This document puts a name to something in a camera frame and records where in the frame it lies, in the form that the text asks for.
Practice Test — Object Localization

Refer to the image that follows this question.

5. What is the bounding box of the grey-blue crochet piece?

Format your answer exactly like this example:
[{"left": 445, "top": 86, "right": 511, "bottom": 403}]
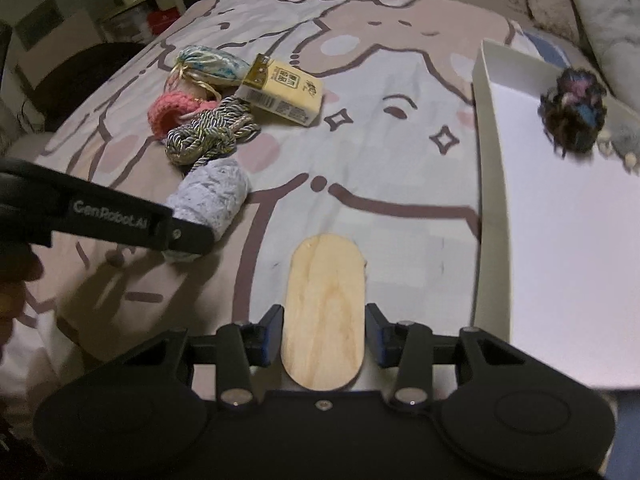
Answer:
[{"left": 162, "top": 157, "right": 252, "bottom": 263}]

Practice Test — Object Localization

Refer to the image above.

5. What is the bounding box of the braided cord bundle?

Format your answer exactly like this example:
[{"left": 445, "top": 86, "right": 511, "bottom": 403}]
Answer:
[{"left": 165, "top": 96, "right": 262, "bottom": 167}]

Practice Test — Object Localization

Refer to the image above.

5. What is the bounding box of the grey comforter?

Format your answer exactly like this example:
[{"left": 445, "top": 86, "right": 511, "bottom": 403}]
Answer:
[{"left": 547, "top": 0, "right": 640, "bottom": 108}]

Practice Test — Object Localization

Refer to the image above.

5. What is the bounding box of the oval wooden box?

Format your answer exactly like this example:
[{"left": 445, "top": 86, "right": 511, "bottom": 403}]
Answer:
[{"left": 280, "top": 233, "right": 368, "bottom": 391}]

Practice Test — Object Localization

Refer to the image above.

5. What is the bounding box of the dark yarn bundle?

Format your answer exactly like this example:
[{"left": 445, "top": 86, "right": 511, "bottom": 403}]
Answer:
[{"left": 539, "top": 67, "right": 609, "bottom": 157}]

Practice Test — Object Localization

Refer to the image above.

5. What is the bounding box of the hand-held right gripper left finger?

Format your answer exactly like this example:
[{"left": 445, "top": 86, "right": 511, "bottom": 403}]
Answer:
[{"left": 120, "top": 304, "right": 285, "bottom": 408}]

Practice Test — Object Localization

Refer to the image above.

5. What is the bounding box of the pink crochet doll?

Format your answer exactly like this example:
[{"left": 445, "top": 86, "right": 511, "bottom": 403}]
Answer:
[{"left": 146, "top": 91, "right": 221, "bottom": 141}]

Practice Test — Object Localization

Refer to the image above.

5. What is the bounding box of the person's left hand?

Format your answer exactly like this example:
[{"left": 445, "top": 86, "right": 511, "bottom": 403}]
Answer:
[{"left": 0, "top": 240, "right": 45, "bottom": 356}]

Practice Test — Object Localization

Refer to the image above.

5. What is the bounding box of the yellow carton box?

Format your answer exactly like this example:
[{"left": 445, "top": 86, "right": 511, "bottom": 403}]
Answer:
[{"left": 234, "top": 53, "right": 326, "bottom": 127}]

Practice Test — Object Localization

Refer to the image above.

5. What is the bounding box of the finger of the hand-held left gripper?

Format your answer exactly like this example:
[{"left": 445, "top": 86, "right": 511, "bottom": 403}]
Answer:
[{"left": 154, "top": 205, "right": 216, "bottom": 257}]

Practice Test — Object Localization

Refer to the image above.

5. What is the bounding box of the floral drawstring pouch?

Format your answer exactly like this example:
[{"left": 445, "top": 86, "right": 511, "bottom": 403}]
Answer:
[{"left": 172, "top": 46, "right": 252, "bottom": 92}]

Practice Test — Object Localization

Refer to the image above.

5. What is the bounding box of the red box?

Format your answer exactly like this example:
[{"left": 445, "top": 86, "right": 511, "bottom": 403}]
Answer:
[{"left": 147, "top": 7, "right": 177, "bottom": 37}]

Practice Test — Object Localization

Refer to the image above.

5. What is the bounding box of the grey crochet mouse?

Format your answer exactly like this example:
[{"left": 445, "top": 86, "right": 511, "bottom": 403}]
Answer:
[{"left": 597, "top": 121, "right": 640, "bottom": 173}]

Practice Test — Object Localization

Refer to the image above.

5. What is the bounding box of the white cardboard box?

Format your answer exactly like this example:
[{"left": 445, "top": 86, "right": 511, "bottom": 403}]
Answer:
[{"left": 471, "top": 39, "right": 640, "bottom": 392}]

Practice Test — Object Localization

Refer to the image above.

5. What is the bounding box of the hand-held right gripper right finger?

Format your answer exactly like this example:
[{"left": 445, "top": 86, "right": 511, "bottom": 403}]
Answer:
[{"left": 365, "top": 302, "right": 526, "bottom": 408}]

